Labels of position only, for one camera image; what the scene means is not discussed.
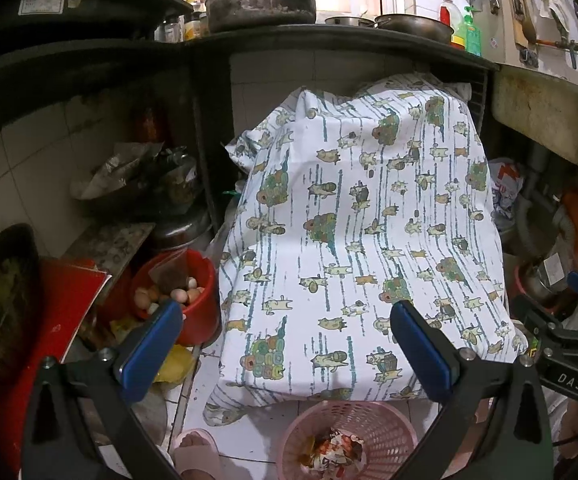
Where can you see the red plastic basin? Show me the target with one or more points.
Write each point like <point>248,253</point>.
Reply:
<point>519,285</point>

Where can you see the stained white sink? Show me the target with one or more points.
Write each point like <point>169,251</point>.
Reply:
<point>544,105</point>

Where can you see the steel cooking pot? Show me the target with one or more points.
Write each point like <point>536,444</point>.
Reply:
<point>184,230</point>

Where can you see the steel bowl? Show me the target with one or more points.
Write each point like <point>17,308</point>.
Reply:
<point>544,282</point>

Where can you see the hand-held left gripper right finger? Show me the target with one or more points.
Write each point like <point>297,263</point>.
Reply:
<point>421,355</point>

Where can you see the small dark plastic bag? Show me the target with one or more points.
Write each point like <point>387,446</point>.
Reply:
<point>169,272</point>

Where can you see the pile of brown eggs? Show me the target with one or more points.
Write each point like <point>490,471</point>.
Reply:
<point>179,294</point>

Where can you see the small metal dish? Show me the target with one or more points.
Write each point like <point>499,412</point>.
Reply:
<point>349,21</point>

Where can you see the speckled stone board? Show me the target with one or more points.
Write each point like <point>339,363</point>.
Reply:
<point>109,247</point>

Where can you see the crumpled grey plastic bag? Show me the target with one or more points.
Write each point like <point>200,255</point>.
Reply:
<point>119,170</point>

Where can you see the red snack wrapper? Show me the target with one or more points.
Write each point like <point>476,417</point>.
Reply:
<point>339,452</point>

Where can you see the yellow plastic bag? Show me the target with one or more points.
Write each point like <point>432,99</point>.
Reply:
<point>176,362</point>

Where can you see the green dish soap bottle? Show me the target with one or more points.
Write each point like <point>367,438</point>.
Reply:
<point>473,35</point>

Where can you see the grey drain pipe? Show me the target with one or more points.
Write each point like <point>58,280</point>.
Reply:
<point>536,170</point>

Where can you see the row of spice jars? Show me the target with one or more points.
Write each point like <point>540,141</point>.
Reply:
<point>191,20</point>

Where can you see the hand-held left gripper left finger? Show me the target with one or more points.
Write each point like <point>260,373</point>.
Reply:
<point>151,355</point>

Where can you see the pink plastic basket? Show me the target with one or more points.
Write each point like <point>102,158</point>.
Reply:
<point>384,425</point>

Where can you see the white bag with red print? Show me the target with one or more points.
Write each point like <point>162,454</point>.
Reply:
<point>506,185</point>

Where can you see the red plastic bucket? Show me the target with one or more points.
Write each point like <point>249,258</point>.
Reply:
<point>201,310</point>

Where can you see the red cap oil bottle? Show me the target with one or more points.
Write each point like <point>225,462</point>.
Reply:
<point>450,17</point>

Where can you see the person's right hand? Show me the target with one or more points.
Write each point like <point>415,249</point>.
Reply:
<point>576,430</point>

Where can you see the metal faucet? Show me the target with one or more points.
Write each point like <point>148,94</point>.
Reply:
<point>569,47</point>

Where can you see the animal print white cloth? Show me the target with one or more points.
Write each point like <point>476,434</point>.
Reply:
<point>369,210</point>

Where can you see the person's foot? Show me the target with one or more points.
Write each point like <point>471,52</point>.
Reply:
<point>191,442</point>

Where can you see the black kitchen counter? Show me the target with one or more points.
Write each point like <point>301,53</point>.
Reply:
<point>319,37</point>

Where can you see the metal frying pan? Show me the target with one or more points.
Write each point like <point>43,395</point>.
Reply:
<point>414,25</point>

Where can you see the white rag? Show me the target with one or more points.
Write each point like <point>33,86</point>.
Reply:
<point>551,4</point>

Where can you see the pink slipper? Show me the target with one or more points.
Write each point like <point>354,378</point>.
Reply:
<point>194,464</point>

